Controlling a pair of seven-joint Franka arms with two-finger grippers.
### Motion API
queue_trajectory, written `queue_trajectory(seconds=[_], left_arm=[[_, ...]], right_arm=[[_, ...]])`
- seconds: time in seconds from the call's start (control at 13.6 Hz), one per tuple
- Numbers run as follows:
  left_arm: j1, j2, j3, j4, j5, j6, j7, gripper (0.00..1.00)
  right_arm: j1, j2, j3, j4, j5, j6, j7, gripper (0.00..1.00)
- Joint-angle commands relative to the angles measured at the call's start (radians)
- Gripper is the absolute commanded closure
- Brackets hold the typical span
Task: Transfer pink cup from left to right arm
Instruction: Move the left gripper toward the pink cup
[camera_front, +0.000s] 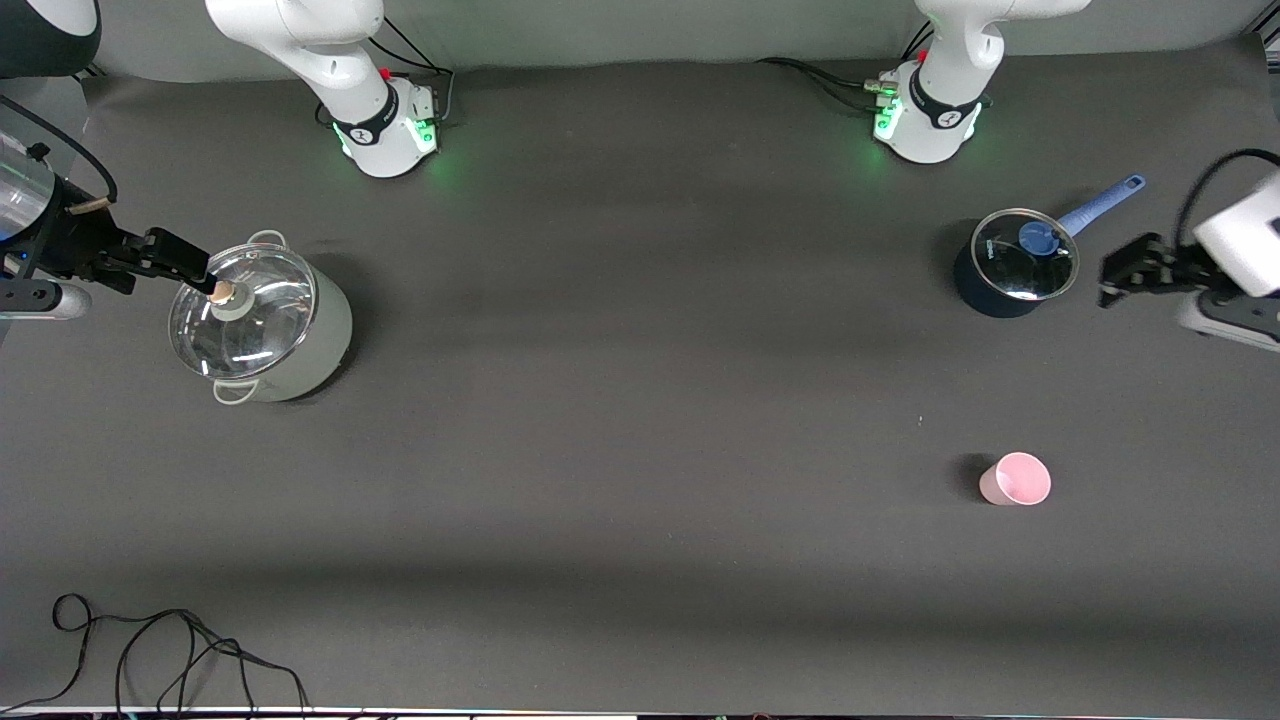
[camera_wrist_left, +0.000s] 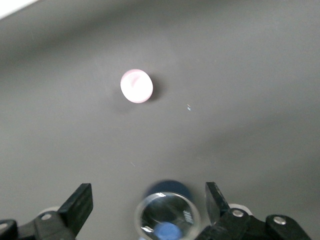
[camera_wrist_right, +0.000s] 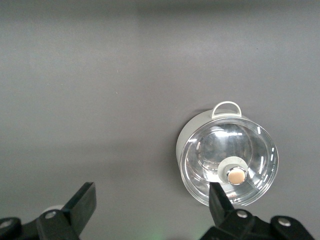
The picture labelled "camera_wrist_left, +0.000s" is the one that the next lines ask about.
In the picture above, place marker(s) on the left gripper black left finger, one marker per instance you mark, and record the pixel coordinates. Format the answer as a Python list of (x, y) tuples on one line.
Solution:
[(76, 208)]

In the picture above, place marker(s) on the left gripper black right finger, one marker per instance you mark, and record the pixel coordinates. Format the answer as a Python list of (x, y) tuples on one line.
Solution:
[(220, 212)]

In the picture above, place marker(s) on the pink plastic cup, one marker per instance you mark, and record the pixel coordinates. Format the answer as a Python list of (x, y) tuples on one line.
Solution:
[(136, 86)]

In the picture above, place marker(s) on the glass lid with blue knob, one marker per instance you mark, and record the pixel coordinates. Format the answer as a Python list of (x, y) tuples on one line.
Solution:
[(167, 215)]

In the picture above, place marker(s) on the dark blue saucepan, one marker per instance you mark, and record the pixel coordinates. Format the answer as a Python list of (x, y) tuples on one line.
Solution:
[(170, 186)]

